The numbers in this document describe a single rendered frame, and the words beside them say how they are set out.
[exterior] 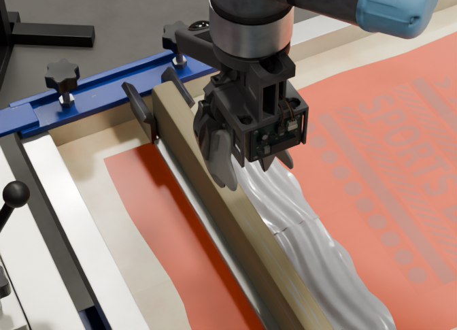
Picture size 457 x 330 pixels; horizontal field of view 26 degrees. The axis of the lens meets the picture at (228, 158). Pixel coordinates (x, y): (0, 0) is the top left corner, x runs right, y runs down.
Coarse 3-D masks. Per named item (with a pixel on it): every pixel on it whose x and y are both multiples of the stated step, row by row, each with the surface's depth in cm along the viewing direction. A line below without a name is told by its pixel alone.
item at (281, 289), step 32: (160, 96) 121; (160, 128) 124; (192, 128) 117; (192, 160) 116; (224, 192) 111; (224, 224) 113; (256, 224) 108; (256, 256) 106; (256, 288) 110; (288, 288) 103; (288, 320) 103; (320, 320) 100
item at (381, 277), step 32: (352, 224) 121; (352, 256) 118; (384, 256) 118; (192, 288) 115; (224, 288) 115; (384, 288) 115; (448, 288) 115; (192, 320) 112; (224, 320) 112; (256, 320) 112; (416, 320) 112; (448, 320) 112
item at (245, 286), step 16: (160, 144) 124; (176, 160) 123; (176, 176) 121; (192, 192) 119; (192, 208) 118; (208, 224) 116; (224, 240) 115; (224, 256) 113; (240, 272) 112; (240, 288) 111; (256, 304) 109; (272, 320) 108
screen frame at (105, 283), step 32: (448, 0) 146; (320, 32) 138; (352, 32) 141; (192, 96) 135; (64, 128) 128; (96, 128) 130; (32, 160) 123; (64, 192) 120; (64, 224) 117; (96, 256) 114; (96, 288) 111; (128, 288) 111; (128, 320) 108
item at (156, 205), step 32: (384, 64) 139; (416, 64) 139; (448, 64) 139; (320, 96) 135; (352, 96) 135; (128, 160) 128; (160, 160) 128; (128, 192) 124; (160, 192) 124; (320, 192) 124; (160, 224) 121; (192, 224) 121; (160, 256) 118; (192, 256) 118
